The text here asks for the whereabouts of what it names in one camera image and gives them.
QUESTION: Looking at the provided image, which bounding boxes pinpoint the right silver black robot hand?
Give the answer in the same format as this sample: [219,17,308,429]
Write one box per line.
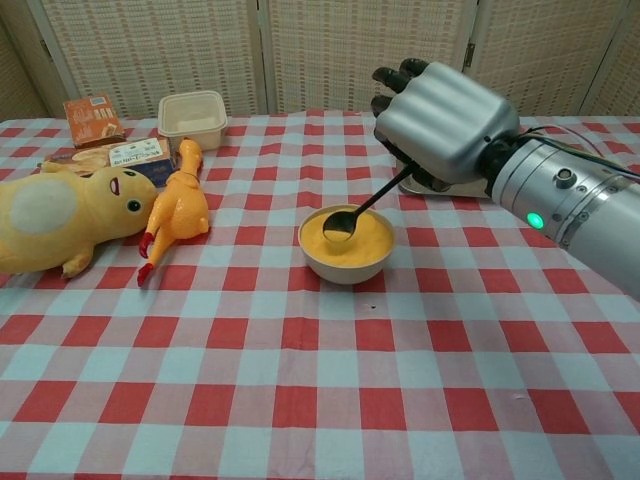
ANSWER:
[370,58,521,194]

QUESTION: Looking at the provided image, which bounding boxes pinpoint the rectangular steel tray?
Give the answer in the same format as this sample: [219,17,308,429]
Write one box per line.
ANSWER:
[398,172,494,199]

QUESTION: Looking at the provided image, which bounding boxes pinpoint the red white checked tablecloth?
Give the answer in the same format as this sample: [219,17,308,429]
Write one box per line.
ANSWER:
[0,110,640,480]

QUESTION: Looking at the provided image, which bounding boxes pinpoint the yellow powder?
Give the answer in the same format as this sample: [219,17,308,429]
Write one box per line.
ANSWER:
[301,206,394,264]

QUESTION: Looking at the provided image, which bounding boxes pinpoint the orange rubber chicken toy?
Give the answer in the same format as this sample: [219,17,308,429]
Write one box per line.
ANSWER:
[137,138,212,288]

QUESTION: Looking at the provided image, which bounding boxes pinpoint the biscuit box with white label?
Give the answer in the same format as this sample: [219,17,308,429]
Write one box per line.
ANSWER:
[40,137,180,189]

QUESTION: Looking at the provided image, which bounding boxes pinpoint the beige plastic food container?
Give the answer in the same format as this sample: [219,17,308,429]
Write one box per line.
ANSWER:
[157,90,228,152]

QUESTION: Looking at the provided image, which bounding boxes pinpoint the orange snack box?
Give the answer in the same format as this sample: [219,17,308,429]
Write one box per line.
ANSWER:
[62,93,126,150]

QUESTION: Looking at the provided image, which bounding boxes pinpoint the yellow plush toy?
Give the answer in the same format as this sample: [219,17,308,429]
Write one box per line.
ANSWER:
[0,167,157,280]

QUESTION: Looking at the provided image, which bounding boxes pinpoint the white round bowl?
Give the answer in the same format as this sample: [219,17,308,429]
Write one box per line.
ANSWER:
[298,203,396,285]

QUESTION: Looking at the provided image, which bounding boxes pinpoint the woven folding screen panel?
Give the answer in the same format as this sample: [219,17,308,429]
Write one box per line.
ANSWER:
[0,0,49,121]
[582,0,640,117]
[37,0,266,120]
[259,0,474,115]
[457,0,626,117]

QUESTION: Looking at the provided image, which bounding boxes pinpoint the dark metal spoon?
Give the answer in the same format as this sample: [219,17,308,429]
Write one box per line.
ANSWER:
[322,167,414,243]

